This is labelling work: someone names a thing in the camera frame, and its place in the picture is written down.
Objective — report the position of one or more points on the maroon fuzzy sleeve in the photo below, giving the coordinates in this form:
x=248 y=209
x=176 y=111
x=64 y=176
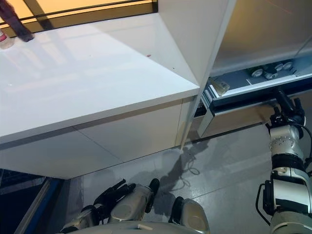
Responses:
x=19 y=26

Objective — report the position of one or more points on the white counter cabinet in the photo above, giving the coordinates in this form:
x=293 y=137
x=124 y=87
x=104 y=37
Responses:
x=73 y=85

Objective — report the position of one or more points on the dark framed amber window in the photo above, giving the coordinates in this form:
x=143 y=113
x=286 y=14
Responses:
x=73 y=5

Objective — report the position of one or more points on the white tall cabinet panel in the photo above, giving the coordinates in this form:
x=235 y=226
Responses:
x=195 y=36

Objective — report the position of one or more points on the white fridge drawer steel front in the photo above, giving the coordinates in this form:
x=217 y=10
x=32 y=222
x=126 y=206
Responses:
x=234 y=119

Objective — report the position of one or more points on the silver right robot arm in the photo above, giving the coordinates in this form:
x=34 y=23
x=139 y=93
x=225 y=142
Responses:
x=285 y=146

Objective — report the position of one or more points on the silver robot torso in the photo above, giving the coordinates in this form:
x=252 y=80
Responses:
x=136 y=229

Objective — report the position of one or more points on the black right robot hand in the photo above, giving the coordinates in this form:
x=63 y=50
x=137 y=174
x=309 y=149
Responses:
x=284 y=109

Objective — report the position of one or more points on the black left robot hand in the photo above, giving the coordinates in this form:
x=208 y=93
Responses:
x=112 y=195

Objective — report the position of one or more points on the stainless steel fridge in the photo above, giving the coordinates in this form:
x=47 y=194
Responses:
x=256 y=31

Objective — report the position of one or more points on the clear bottle pink label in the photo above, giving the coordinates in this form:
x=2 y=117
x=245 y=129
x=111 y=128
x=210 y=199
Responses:
x=5 y=42

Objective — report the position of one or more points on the green drink can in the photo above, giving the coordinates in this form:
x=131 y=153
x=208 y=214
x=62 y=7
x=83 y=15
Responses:
x=257 y=72
x=278 y=67
x=288 y=65

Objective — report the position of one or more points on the silver right robot leg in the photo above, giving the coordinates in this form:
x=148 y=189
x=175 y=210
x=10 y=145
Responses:
x=192 y=214

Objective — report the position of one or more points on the dark glass panel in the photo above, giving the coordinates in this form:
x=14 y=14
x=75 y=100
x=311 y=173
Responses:
x=14 y=207

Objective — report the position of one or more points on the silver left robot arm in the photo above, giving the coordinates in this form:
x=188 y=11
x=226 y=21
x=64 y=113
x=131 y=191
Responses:
x=83 y=219

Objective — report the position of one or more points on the yellow tea bottle white cap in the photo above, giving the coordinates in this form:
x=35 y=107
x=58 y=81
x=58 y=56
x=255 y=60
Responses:
x=221 y=86

